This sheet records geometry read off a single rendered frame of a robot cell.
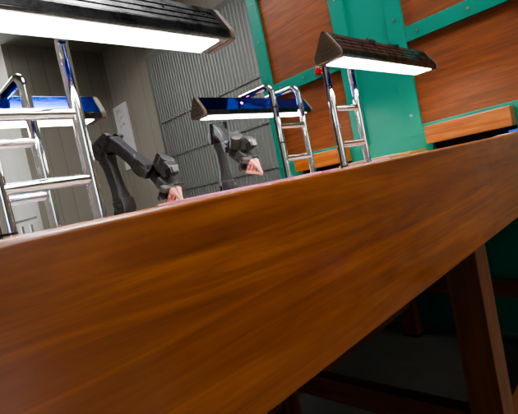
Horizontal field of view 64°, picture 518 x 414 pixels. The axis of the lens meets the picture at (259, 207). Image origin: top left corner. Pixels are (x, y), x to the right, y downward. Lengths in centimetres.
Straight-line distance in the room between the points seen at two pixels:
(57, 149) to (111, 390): 609
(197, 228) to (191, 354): 9
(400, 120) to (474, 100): 29
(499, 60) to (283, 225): 147
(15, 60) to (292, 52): 486
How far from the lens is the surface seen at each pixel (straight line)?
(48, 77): 660
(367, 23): 200
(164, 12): 76
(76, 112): 82
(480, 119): 170
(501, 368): 93
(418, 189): 62
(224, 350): 33
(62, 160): 632
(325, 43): 113
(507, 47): 177
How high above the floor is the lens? 77
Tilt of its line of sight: 3 degrees down
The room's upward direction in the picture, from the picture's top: 12 degrees counter-clockwise
